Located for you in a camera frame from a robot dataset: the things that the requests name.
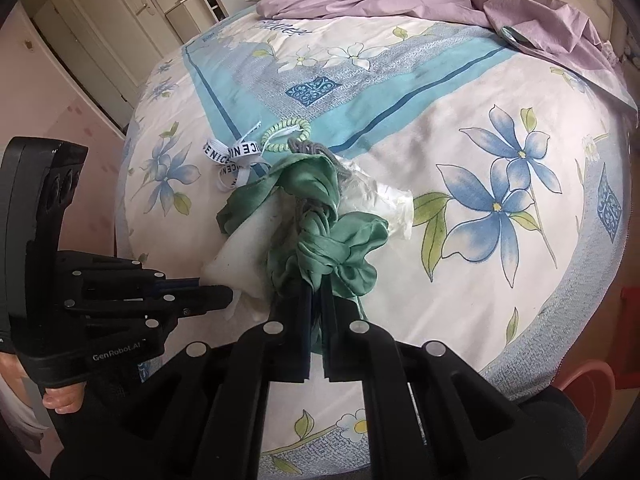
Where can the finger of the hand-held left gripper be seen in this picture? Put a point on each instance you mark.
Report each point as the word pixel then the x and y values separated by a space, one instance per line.
pixel 145 272
pixel 210 302

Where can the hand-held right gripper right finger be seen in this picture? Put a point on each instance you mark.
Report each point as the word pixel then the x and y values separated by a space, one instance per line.
pixel 329 335

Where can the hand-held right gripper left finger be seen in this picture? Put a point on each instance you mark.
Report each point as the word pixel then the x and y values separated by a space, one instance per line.
pixel 302 335

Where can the white knitted cloth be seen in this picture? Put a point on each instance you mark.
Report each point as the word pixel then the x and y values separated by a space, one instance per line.
pixel 245 255

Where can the green satin cloth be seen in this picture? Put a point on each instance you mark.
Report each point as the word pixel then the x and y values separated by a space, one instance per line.
pixel 350 245

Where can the clear plastic bag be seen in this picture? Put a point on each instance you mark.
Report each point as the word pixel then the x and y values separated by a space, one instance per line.
pixel 390 200

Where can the white printed ribbon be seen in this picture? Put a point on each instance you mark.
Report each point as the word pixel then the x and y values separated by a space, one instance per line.
pixel 240 150

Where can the pink plastic basin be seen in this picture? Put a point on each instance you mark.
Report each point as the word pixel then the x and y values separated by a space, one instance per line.
pixel 585 375

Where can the person's left hand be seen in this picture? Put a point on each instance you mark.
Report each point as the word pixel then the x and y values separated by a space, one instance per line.
pixel 62 400

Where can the white bag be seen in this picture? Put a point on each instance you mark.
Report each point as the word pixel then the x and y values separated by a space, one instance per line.
pixel 22 415

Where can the floral blue white duvet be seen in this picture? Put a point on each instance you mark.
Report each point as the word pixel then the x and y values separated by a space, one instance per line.
pixel 450 125

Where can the red plastic stool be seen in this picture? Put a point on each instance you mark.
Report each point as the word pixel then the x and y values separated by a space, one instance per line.
pixel 631 335

